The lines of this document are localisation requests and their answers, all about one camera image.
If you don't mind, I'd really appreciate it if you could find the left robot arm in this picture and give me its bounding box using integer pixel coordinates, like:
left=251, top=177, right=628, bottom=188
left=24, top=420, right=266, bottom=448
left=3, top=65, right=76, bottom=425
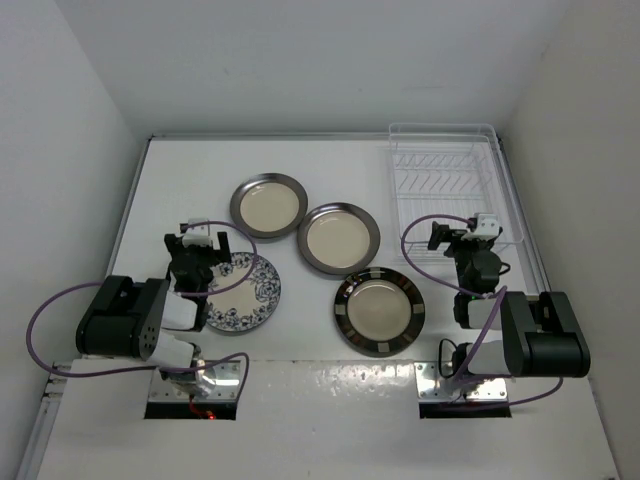
left=75, top=227, right=231, bottom=398

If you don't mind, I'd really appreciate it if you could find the white wire dish rack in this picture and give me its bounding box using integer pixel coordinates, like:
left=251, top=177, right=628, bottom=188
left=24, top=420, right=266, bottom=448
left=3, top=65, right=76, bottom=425
left=388, top=123, right=524, bottom=253

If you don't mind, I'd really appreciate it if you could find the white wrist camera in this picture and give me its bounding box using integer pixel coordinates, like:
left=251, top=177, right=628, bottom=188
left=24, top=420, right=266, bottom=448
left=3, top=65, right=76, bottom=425
left=180, top=218, right=212, bottom=247
left=467, top=213, right=502, bottom=240

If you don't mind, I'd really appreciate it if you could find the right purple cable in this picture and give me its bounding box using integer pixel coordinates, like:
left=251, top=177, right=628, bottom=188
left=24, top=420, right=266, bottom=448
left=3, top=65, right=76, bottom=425
left=401, top=214, right=565, bottom=407

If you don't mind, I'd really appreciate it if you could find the brown striped rim plate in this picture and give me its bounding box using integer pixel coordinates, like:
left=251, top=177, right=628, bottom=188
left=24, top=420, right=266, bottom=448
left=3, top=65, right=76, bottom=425
left=333, top=267, right=426, bottom=357

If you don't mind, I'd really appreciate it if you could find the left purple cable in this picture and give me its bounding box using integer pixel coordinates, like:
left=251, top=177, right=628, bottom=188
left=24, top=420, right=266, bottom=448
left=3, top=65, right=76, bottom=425
left=26, top=219, right=259, bottom=401

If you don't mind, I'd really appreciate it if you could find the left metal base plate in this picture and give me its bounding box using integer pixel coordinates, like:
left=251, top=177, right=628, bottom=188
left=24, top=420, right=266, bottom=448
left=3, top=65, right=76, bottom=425
left=148, top=361, right=243, bottom=403

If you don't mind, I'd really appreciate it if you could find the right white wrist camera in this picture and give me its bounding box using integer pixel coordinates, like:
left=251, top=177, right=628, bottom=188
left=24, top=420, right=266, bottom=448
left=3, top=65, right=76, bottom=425
left=467, top=213, right=502, bottom=240

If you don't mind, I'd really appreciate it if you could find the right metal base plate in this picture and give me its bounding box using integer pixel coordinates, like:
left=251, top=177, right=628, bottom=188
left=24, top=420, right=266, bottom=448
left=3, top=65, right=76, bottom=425
left=414, top=361, right=508, bottom=404

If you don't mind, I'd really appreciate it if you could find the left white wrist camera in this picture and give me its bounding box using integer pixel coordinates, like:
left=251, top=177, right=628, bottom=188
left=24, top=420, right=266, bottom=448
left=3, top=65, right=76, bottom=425
left=180, top=218, right=212, bottom=247

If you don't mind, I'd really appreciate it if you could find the metal base plate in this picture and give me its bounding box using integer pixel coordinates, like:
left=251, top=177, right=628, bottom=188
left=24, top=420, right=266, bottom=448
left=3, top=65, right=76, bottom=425
left=148, top=361, right=243, bottom=403
left=414, top=361, right=508, bottom=404

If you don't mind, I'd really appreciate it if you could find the blue floral plate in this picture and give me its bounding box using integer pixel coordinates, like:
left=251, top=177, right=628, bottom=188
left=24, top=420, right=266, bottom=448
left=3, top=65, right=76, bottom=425
left=207, top=252, right=281, bottom=334

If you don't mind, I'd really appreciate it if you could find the purple cable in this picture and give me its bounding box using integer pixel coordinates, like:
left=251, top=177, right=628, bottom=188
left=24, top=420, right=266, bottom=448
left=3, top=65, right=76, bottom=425
left=401, top=214, right=565, bottom=407
left=26, top=219, right=259, bottom=401

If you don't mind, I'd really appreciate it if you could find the grey rim plate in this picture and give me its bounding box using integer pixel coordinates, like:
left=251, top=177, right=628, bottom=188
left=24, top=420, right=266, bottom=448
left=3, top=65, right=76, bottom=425
left=229, top=173, right=308, bottom=239
left=297, top=202, right=381, bottom=275

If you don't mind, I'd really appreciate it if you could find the grey rim plate left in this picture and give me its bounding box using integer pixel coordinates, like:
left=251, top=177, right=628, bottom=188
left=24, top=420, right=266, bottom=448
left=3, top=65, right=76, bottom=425
left=229, top=173, right=308, bottom=239

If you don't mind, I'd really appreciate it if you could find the grey rim plate right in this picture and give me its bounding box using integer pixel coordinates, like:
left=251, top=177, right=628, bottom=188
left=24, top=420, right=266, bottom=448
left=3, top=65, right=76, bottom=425
left=297, top=202, right=381, bottom=275

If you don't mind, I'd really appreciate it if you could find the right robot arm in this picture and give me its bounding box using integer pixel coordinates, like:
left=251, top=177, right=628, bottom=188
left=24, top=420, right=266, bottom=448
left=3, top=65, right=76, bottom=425
left=427, top=220, right=591, bottom=385

